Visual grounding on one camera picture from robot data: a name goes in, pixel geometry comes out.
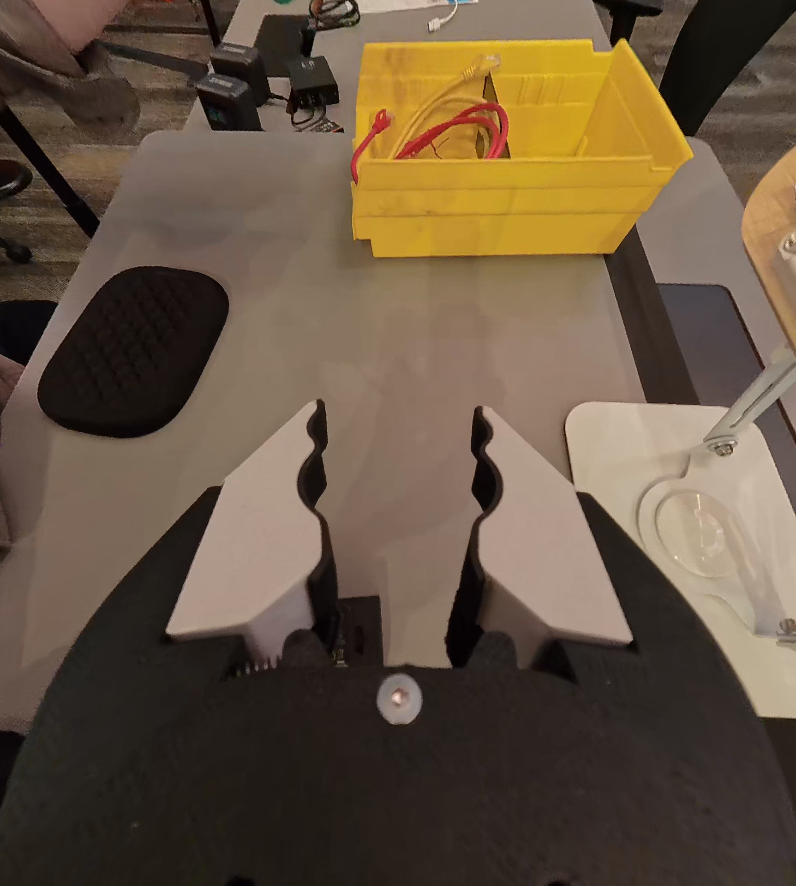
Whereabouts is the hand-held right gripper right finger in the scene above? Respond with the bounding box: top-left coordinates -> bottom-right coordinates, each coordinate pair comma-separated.
445,406 -> 635,670

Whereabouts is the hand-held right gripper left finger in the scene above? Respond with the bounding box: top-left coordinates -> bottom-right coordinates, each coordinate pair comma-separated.
166,399 -> 340,670

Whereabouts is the yellow plastic bin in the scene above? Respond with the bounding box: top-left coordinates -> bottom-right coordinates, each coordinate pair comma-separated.
350,38 -> 695,259

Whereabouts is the red ethernet cable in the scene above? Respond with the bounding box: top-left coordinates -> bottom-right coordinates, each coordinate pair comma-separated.
349,102 -> 511,186

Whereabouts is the black wrist rest pad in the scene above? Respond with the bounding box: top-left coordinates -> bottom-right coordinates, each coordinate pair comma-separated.
36,265 -> 231,440

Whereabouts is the wooden board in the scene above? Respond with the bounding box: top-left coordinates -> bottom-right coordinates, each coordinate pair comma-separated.
742,114 -> 796,416

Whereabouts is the black battery pack with display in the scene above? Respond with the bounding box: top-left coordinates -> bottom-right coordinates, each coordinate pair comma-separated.
194,74 -> 264,132

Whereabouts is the black charger hub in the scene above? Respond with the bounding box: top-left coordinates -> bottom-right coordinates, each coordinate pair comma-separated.
284,55 -> 341,110

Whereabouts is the black office chair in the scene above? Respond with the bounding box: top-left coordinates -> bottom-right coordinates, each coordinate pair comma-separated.
657,0 -> 796,137

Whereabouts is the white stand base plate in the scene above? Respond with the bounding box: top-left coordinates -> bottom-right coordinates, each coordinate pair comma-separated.
564,400 -> 796,721

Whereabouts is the clear suction cup bracket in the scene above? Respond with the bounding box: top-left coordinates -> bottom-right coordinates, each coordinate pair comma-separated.
636,443 -> 796,645

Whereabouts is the cream ethernet cable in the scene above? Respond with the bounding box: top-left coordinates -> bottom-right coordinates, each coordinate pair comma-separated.
389,54 -> 504,160

